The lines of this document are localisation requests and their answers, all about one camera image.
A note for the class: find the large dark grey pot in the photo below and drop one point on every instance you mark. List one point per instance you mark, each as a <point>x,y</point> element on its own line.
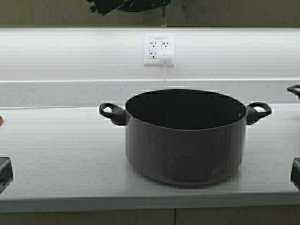
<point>185,137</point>

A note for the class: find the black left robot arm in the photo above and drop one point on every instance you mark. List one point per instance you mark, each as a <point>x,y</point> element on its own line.
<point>104,7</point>

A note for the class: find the right robot base block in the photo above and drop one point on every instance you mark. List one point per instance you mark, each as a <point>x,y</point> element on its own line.
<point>295,173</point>

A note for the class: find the left robot base block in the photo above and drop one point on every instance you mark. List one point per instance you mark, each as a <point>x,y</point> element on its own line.
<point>6,173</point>

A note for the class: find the small dark grey pot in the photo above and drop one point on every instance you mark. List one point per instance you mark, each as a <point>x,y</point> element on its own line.
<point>295,89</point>

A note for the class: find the right wooden drawer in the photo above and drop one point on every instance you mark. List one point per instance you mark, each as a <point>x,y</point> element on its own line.
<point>239,216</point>

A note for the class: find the red plate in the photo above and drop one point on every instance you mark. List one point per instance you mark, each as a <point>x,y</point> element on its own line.
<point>1,120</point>

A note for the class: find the white plug with cable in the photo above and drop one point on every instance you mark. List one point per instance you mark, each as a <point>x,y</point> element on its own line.
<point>164,58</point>

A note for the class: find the white wall outlet plate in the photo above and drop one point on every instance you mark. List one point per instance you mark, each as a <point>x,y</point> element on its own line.
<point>154,45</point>

